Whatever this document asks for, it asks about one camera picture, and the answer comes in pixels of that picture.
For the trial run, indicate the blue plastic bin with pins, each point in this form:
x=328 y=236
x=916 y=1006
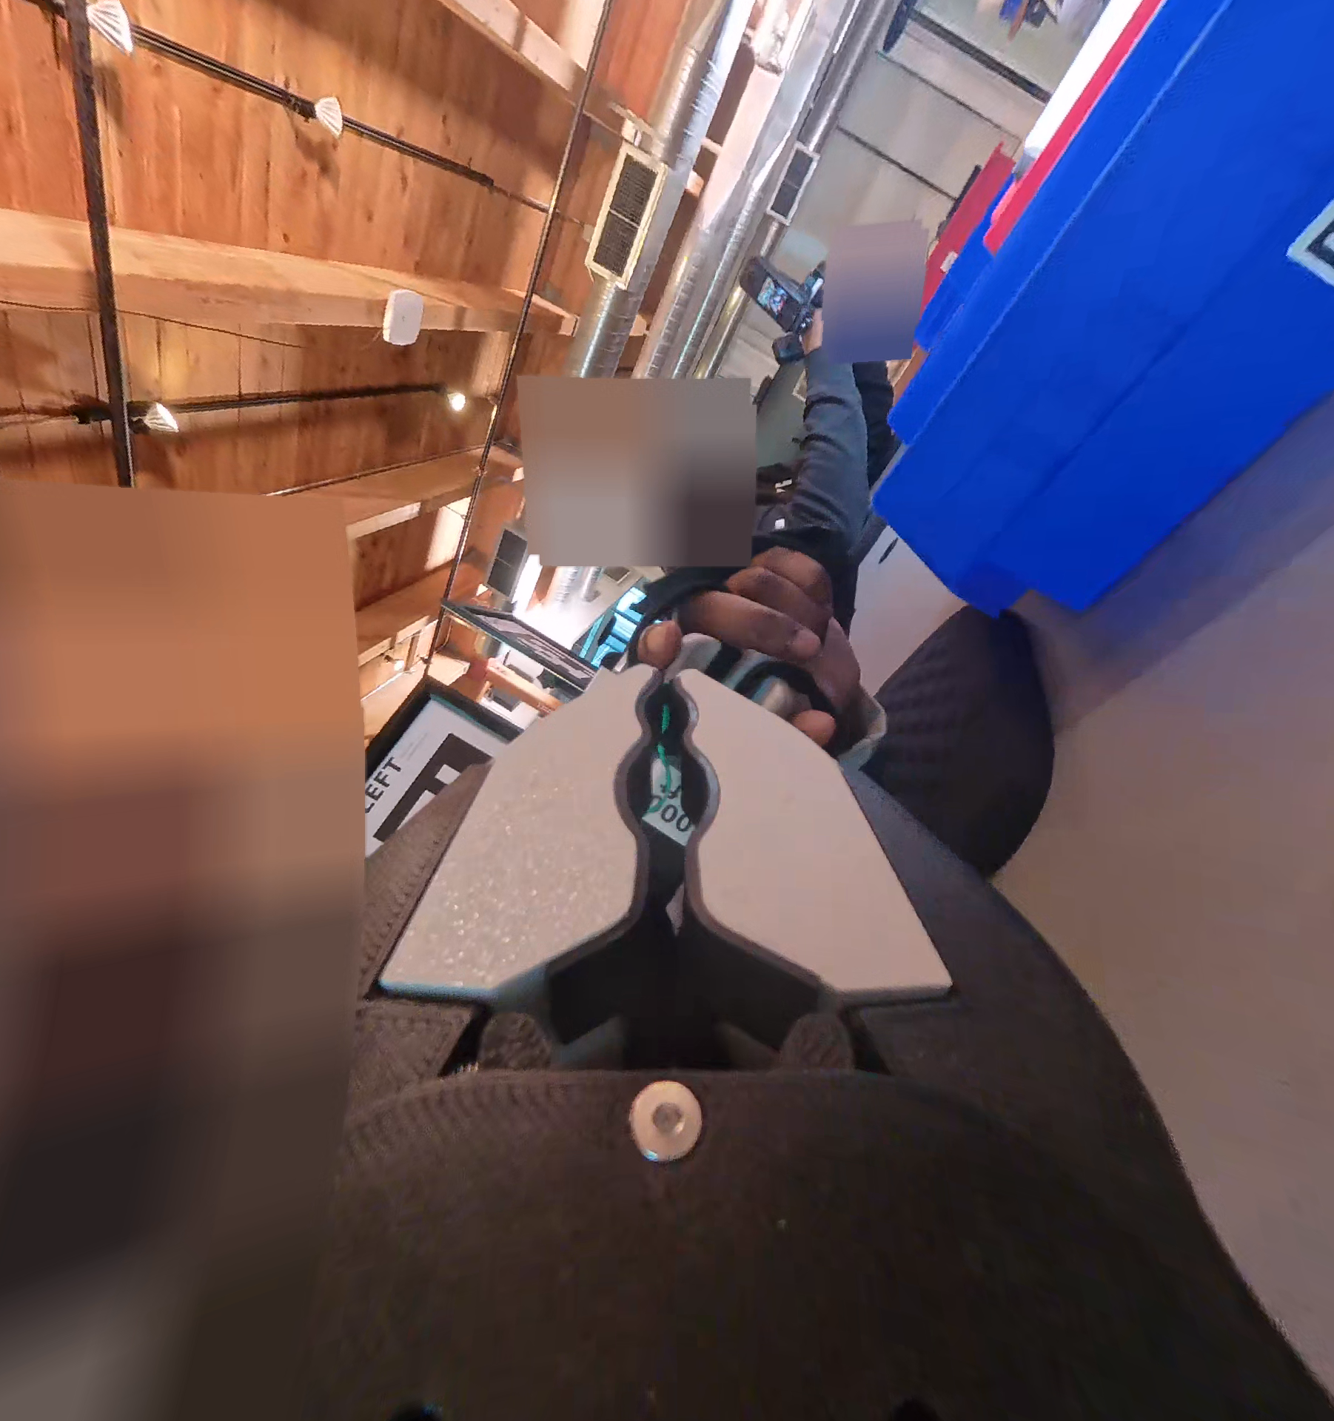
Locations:
x=1122 y=333

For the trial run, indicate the wall air vent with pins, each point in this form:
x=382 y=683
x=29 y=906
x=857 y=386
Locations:
x=626 y=211

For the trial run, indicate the white ceiling box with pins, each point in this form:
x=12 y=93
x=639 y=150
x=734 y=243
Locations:
x=402 y=319

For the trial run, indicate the person's left hand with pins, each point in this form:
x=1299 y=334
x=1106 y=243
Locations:
x=783 y=622

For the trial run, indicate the black handheld camera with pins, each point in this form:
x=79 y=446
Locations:
x=779 y=297

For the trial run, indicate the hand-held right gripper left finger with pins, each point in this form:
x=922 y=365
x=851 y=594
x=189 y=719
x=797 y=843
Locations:
x=534 y=866

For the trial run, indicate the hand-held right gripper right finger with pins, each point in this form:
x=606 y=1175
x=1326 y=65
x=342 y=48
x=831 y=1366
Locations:
x=811 y=866

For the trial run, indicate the person's left forearm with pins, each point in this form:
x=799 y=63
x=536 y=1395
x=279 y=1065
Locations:
x=869 y=728

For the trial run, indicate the black quilted wrist pad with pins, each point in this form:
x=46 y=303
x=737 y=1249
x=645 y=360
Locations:
x=956 y=755

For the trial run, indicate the silver air duct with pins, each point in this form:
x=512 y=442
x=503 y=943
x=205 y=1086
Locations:
x=606 y=333

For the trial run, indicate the black ceiling pipe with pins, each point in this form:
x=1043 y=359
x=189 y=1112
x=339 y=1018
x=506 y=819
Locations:
x=99 y=222

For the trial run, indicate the black white sign board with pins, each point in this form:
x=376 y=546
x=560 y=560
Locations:
x=400 y=783

